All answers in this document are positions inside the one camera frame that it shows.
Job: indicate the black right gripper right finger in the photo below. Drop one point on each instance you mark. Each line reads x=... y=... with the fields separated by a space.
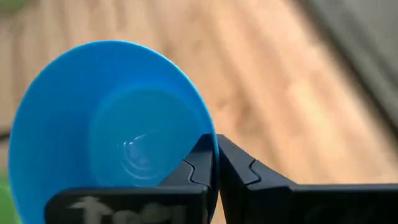
x=280 y=205

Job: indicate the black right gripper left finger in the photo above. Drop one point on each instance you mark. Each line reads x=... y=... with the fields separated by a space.
x=186 y=202

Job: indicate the blue plastic mini bowl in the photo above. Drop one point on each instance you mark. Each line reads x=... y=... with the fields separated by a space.
x=93 y=124

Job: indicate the green plastic mini bowl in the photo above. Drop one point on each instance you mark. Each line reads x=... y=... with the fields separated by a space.
x=4 y=205

